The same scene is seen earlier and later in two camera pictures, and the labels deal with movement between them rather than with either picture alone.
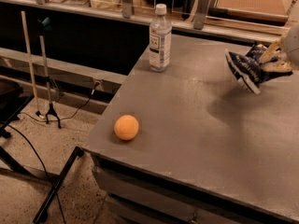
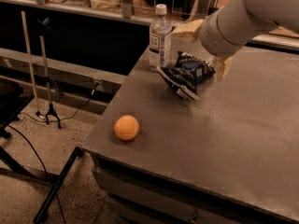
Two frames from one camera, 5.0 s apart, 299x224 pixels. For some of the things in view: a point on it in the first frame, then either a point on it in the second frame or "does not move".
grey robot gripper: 292,46 to 209,38
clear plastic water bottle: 160,40 does not move
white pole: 36,112 does not move
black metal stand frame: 12,101 does not move
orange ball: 126,127 does not move
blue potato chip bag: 247,68 to 187,74
